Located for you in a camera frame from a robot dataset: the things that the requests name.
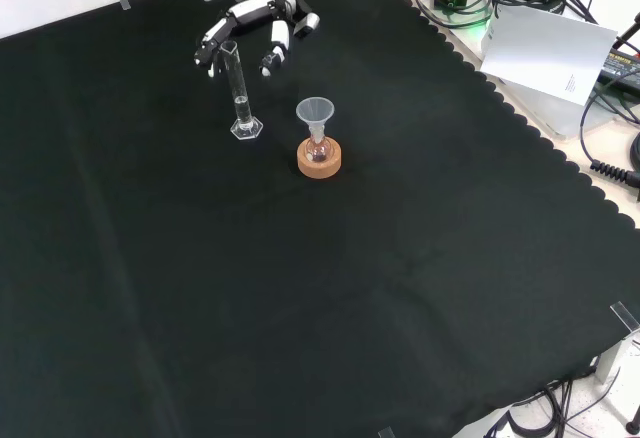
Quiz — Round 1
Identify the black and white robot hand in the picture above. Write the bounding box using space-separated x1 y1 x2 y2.
193 0 322 80

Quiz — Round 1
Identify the clear glass graduated cylinder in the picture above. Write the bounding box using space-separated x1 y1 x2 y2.
220 41 265 142

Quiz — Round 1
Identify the clear plastic funnel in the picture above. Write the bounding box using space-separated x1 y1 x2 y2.
295 97 337 144

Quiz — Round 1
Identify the round-bottom glass flask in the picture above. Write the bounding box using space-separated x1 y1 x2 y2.
304 130 334 164

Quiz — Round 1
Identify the black bench cloth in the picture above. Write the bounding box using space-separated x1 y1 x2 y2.
0 0 640 438

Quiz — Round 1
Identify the grey metal box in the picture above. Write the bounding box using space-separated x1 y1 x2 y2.
480 17 621 140

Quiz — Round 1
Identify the black power adapter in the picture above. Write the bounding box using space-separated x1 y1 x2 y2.
598 47 640 85

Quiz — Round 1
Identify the cork ring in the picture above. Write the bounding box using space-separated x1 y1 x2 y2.
296 137 345 180

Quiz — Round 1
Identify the black coiled cable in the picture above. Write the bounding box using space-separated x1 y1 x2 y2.
578 82 640 190

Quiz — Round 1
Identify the black cable bundle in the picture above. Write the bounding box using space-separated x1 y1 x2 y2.
483 377 640 438

